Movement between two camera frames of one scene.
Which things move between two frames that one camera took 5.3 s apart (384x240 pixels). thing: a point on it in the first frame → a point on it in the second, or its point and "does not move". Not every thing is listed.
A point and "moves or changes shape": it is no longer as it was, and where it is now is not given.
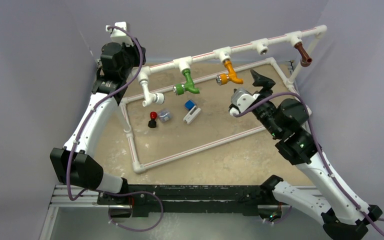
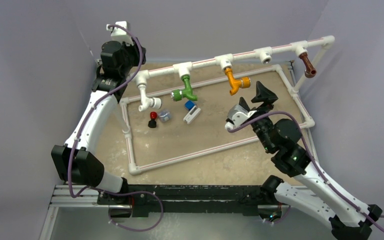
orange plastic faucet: [223, 78] moves or changes shape
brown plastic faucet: [306, 60] → [310, 72]
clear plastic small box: [164, 115] does not move
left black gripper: [135, 50] does not move
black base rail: [145, 199] does not move
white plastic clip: [192, 114] does not move
